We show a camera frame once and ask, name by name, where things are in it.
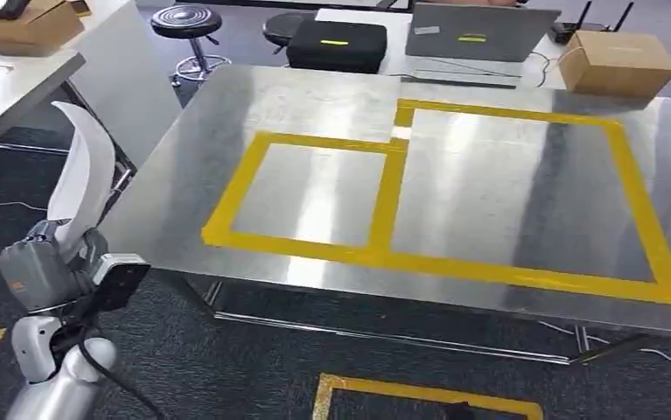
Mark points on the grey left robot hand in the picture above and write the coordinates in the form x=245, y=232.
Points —
x=39, y=272

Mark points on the white curved plastic part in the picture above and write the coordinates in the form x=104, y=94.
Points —
x=86, y=168

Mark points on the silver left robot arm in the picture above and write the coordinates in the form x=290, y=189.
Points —
x=57, y=388

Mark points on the white desk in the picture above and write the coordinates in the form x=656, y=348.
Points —
x=396, y=40
x=10, y=87

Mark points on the open cardboard box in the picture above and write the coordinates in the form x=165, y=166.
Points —
x=28, y=32

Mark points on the black round stool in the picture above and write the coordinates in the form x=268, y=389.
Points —
x=186, y=20
x=283, y=29

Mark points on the steel table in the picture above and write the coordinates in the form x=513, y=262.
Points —
x=323, y=197

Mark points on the black hard case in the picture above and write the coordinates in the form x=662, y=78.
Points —
x=335, y=55

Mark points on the yellow floor tape outline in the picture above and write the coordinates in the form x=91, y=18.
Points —
x=416, y=391

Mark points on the black router with antennas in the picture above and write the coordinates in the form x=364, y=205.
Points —
x=567, y=32

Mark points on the closed cardboard box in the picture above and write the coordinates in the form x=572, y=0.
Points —
x=619, y=69

